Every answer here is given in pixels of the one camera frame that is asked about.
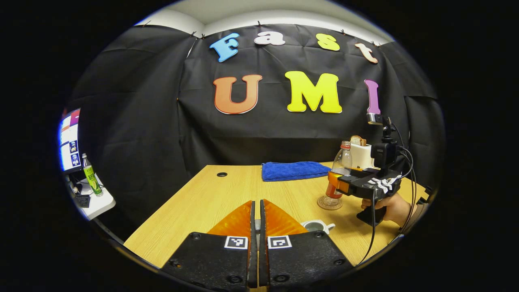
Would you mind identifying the white side table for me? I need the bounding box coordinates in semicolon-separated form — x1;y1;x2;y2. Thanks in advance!
72;174;116;221

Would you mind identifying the computer monitor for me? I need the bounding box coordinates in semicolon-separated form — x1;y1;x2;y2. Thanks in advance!
59;108;81;174

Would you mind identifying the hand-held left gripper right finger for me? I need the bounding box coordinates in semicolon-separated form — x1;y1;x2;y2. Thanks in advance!
259;199;354;291

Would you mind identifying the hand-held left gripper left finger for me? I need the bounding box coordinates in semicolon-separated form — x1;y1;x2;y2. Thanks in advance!
161;200;258;292

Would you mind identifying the round brown coaster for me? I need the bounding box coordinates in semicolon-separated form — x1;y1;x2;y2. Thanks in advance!
317;195;343;211

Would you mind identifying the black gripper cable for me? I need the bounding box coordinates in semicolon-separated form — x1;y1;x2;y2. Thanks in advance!
357;188;377;265
388;121;418;234

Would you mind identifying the black backdrop cloth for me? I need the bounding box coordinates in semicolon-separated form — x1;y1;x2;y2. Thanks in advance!
65;24;446;244

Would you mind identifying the clear plastic water bottle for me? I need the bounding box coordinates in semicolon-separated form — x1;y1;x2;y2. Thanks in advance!
325;140;353;200

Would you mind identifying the green drink bottle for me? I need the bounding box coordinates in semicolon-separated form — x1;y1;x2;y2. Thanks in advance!
81;153;103;197

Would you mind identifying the white toaster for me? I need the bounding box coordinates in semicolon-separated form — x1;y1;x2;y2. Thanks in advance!
350;143;376;170

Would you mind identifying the blue towel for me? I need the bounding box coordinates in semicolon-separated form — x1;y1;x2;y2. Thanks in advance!
261;161;331;182

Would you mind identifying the white teacup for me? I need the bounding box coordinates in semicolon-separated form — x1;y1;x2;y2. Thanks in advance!
301;219;336;235

